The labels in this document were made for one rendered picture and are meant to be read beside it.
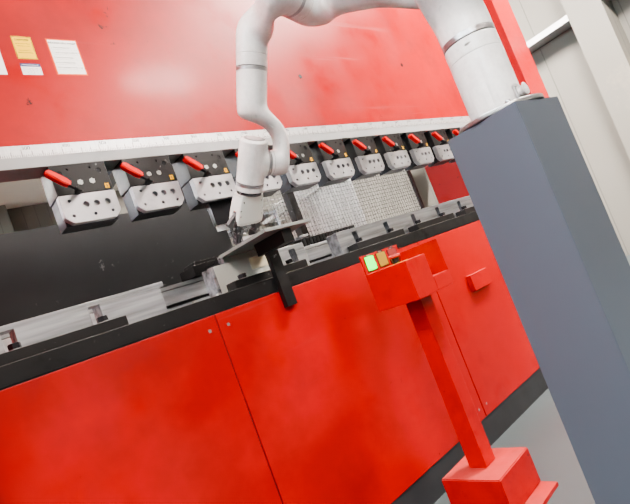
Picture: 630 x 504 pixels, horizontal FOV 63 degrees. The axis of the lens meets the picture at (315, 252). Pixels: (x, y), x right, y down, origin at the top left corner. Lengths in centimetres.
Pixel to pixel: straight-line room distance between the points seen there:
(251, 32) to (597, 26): 457
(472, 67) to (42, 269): 150
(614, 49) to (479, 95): 453
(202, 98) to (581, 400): 140
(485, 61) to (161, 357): 101
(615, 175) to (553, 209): 489
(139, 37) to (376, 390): 137
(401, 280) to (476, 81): 61
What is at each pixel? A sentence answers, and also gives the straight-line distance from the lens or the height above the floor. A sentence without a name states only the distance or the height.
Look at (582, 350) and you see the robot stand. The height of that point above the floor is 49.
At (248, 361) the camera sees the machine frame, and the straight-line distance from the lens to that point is 144.
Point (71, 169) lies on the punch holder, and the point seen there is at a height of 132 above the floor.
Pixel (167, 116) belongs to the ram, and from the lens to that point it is 172.
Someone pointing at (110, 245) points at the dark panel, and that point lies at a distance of 207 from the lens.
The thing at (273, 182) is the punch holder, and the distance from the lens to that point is 182.
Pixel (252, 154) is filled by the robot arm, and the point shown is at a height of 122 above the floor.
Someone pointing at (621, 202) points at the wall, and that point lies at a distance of 602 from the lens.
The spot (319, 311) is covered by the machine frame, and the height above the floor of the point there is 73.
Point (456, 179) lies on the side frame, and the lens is 360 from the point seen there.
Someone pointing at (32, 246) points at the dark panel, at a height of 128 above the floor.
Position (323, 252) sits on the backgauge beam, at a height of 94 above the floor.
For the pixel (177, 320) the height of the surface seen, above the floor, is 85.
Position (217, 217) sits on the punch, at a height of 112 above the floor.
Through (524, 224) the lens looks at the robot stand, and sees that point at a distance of 115.
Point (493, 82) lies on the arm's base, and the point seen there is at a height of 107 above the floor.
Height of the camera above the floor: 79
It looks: 4 degrees up
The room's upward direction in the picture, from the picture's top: 21 degrees counter-clockwise
